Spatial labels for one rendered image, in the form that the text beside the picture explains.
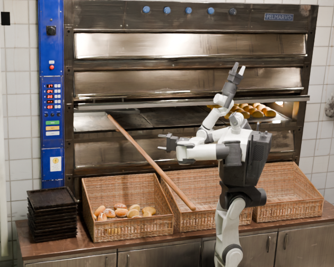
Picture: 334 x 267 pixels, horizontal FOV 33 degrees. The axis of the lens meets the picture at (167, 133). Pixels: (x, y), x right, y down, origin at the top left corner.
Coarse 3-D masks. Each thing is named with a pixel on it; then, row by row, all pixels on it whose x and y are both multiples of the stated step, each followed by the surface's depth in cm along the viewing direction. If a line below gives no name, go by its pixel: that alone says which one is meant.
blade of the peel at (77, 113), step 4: (132, 108) 462; (136, 108) 455; (76, 112) 441; (80, 112) 441; (84, 112) 442; (88, 112) 443; (92, 112) 434; (96, 112) 435; (100, 112) 436; (104, 112) 438; (112, 112) 440; (116, 112) 441; (120, 112) 442; (124, 112) 443; (128, 112) 445; (132, 112) 446; (136, 112) 447; (76, 116) 431; (80, 116) 432; (84, 116) 433
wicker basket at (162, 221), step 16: (112, 176) 404; (128, 176) 408; (144, 176) 412; (96, 192) 401; (112, 192) 404; (128, 192) 408; (144, 192) 412; (160, 192) 401; (96, 208) 402; (112, 208) 405; (128, 208) 409; (160, 208) 403; (96, 224) 360; (112, 224) 364; (128, 224) 367; (144, 224) 371; (160, 224) 375; (96, 240) 363; (112, 240) 367
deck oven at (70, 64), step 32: (64, 0) 360; (128, 0) 373; (64, 32) 366; (64, 64) 372; (96, 64) 379; (128, 64) 387; (160, 64) 395; (192, 64) 403; (224, 64) 412; (256, 64) 420; (288, 64) 430; (64, 96) 379; (128, 96) 394; (160, 96) 402; (192, 96) 420; (256, 96) 439; (64, 128) 385; (288, 128) 447; (288, 160) 456
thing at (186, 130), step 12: (288, 120) 450; (84, 132) 392; (96, 132) 394; (108, 132) 397; (120, 132) 400; (132, 132) 403; (144, 132) 406; (156, 132) 409; (168, 132) 412; (180, 132) 416
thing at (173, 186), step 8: (112, 120) 417; (120, 128) 398; (128, 136) 380; (136, 144) 365; (144, 152) 351; (152, 160) 338; (160, 168) 325; (168, 184) 308; (176, 192) 296; (184, 200) 286; (192, 208) 278
